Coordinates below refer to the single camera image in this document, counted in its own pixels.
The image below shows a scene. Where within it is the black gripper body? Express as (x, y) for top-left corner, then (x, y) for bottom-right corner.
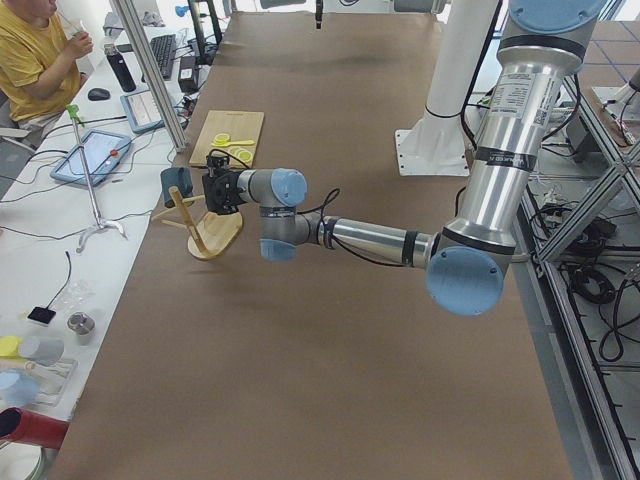
(202, 169), (246, 215)

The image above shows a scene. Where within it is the blue-grey cup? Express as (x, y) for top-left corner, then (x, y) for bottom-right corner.
(160, 167), (193, 208)

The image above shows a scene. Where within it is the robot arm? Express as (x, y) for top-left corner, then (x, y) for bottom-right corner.
(202, 1), (603, 316)

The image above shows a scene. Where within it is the wooden cup storage rack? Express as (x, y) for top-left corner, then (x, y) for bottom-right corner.
(152, 186), (244, 261)

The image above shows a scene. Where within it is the small metal cup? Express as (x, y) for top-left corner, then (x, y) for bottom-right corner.
(67, 312), (95, 346)

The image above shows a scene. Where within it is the grey cup lying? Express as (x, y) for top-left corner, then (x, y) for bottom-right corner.
(18, 336), (64, 366)

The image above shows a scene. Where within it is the top lemon slice pair front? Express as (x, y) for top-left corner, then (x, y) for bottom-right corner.
(212, 133), (231, 146)

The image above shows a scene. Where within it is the yellow plastic knife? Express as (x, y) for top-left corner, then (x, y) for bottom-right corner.
(210, 140), (255, 148)

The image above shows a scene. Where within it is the bamboo cutting board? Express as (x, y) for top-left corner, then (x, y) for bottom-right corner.
(189, 110), (265, 167)

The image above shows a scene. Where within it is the blue-cased tablet rear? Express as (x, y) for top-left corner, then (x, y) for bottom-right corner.
(120, 90), (164, 134)

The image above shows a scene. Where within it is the black power adapter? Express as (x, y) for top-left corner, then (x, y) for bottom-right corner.
(178, 55), (199, 94)

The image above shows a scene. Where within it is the blue-cased tablet flat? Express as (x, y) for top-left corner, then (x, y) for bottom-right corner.
(50, 129), (132, 186)

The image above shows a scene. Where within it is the black water bottle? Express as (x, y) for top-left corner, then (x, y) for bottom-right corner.
(104, 43), (136, 93)

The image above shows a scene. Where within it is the black keyboard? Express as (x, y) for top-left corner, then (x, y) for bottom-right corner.
(150, 34), (177, 80)

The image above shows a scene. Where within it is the black computer mouse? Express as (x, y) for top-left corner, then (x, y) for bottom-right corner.
(87, 88), (111, 101)

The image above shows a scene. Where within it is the black square pad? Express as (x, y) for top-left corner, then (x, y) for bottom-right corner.
(27, 306), (56, 325)

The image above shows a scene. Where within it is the person in yellow shirt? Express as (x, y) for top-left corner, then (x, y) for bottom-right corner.
(1, 0), (93, 144)

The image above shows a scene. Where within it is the yellow toy item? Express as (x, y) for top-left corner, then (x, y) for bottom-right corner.
(0, 336), (22, 358)

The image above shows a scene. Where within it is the lemon slice near handle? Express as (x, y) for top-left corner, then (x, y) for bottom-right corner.
(234, 150), (253, 164)

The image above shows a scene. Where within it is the metal camera stand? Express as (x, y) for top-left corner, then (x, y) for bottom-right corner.
(66, 104), (127, 254)

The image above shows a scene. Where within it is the aluminium frame post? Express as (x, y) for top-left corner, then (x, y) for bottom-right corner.
(112, 0), (187, 153)

